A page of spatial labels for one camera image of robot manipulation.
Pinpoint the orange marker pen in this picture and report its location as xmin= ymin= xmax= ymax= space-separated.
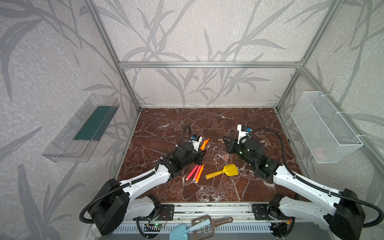
xmin=195 ymin=164 xmax=205 ymax=184
xmin=200 ymin=139 xmax=210 ymax=151

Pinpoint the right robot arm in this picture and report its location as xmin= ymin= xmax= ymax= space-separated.
xmin=223 ymin=137 xmax=384 ymax=240

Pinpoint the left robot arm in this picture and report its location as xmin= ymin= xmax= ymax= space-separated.
xmin=79 ymin=142 xmax=206 ymax=237

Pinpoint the pink marker pen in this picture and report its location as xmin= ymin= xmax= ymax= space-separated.
xmin=186 ymin=165 xmax=199 ymax=181

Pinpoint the red marker pen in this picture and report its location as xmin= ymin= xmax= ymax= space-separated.
xmin=193 ymin=165 xmax=202 ymax=181

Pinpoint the yellow toy shovel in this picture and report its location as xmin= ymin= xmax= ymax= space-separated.
xmin=206 ymin=164 xmax=239 ymax=180

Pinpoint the small circuit board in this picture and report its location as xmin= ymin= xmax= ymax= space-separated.
xmin=145 ymin=223 xmax=165 ymax=232

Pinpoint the light blue toy shovel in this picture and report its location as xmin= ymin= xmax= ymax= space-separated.
xmin=169 ymin=219 xmax=211 ymax=240

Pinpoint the brown toy rake sieve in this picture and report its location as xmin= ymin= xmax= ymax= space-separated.
xmin=191 ymin=215 xmax=234 ymax=240

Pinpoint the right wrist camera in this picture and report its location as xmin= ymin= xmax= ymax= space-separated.
xmin=237 ymin=125 xmax=253 ymax=145

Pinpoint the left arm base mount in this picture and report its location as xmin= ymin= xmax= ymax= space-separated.
xmin=143 ymin=205 xmax=175 ymax=221

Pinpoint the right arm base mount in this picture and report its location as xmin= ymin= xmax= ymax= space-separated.
xmin=251 ymin=204 xmax=283 ymax=221

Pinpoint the white wire mesh basket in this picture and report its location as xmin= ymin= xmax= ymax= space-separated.
xmin=291 ymin=91 xmax=364 ymax=164

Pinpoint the clear plastic wall bin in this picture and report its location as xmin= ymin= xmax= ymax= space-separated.
xmin=42 ymin=94 xmax=120 ymax=163

